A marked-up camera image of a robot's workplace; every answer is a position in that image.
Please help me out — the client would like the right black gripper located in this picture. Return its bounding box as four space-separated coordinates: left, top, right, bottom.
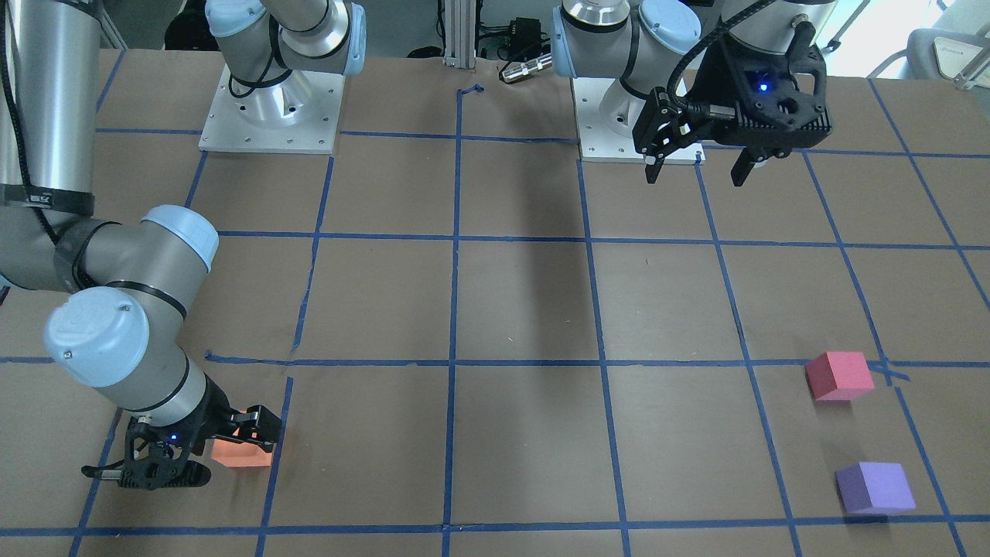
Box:
81 383 282 490

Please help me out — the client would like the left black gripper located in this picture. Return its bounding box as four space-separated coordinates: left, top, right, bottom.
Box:
633 22 832 187

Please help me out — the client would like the orange foam block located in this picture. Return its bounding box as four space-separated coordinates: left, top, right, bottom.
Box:
210 439 275 469

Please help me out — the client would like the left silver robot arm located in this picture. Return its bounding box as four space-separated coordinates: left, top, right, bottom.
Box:
551 1 832 187

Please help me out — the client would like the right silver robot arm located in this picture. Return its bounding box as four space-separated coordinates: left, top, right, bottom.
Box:
2 1 282 490

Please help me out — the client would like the red foam block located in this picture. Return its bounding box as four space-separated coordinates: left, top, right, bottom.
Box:
804 351 876 402

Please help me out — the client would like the purple foam block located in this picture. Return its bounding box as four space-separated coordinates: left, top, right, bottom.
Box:
835 462 917 515

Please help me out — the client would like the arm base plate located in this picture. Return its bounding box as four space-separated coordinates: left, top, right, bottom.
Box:
571 76 705 166
198 68 347 155

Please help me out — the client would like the aluminium frame post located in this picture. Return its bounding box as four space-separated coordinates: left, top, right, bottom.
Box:
442 0 480 71

